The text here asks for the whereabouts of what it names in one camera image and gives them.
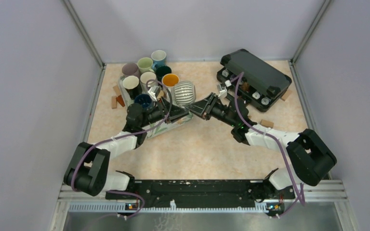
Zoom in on black mug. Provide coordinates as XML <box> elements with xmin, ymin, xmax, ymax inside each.
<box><xmin>122</xmin><ymin>76</ymin><xmax>142</xmax><ymax>100</ymax></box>

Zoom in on white ribbed mug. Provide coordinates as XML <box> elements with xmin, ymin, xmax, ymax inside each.
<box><xmin>139</xmin><ymin>72</ymin><xmax>158</xmax><ymax>93</ymax></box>

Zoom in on clear floral glass jar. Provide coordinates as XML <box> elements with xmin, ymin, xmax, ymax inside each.
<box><xmin>161</xmin><ymin>73</ymin><xmax>180</xmax><ymax>97</ymax></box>

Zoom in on wooden block behind case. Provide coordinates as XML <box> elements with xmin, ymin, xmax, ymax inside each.
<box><xmin>280</xmin><ymin>89</ymin><xmax>292</xmax><ymax>101</ymax></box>

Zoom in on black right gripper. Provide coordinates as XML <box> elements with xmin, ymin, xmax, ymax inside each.
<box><xmin>185</xmin><ymin>92</ymin><xmax>237</xmax><ymax>128</ymax></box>

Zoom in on striped grey white mug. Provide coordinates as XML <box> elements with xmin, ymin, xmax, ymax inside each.
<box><xmin>173</xmin><ymin>81</ymin><xmax>196</xmax><ymax>106</ymax></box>

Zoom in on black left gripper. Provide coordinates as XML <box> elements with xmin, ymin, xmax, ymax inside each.
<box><xmin>139</xmin><ymin>95</ymin><xmax>188</xmax><ymax>128</ymax></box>

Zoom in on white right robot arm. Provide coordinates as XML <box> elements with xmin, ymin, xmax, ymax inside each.
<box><xmin>186</xmin><ymin>93</ymin><xmax>337</xmax><ymax>198</ymax></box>

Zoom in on navy blue mug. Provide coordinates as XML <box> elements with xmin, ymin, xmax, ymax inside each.
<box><xmin>134</xmin><ymin>94</ymin><xmax>154</xmax><ymax>110</ymax></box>

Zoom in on light blue mug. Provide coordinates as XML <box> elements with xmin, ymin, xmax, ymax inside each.
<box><xmin>151</xmin><ymin>50</ymin><xmax>167</xmax><ymax>69</ymax></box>

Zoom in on lilac purple mug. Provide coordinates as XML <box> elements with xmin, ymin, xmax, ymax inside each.
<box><xmin>121</xmin><ymin>63</ymin><xmax>141</xmax><ymax>78</ymax></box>

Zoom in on small orange mug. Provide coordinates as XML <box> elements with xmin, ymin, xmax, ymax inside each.
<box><xmin>157</xmin><ymin>90</ymin><xmax>165</xmax><ymax>100</ymax></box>

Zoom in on black poker chip case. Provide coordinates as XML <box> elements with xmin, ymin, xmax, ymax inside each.
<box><xmin>216</xmin><ymin>49</ymin><xmax>292</xmax><ymax>112</ymax></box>

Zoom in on dark green mug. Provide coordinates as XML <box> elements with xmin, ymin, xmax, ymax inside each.
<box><xmin>155</xmin><ymin>66</ymin><xmax>172</xmax><ymax>81</ymax></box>

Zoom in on white floral tray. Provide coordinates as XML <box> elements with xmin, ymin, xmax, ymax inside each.
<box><xmin>118</xmin><ymin>76</ymin><xmax>193</xmax><ymax>141</ymax></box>

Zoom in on light green mug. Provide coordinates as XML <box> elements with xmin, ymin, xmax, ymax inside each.
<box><xmin>137</xmin><ymin>57</ymin><xmax>155</xmax><ymax>74</ymax></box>

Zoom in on wooden blocks beside tray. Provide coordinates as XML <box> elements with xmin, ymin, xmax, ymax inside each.
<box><xmin>111</xmin><ymin>85</ymin><xmax>125</xmax><ymax>109</ymax></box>

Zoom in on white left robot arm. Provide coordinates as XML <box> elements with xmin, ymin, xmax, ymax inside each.
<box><xmin>63</xmin><ymin>99</ymin><xmax>192</xmax><ymax>199</ymax></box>

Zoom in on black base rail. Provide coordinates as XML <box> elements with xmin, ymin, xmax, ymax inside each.
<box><xmin>105</xmin><ymin>178</ymin><xmax>295</xmax><ymax>208</ymax></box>

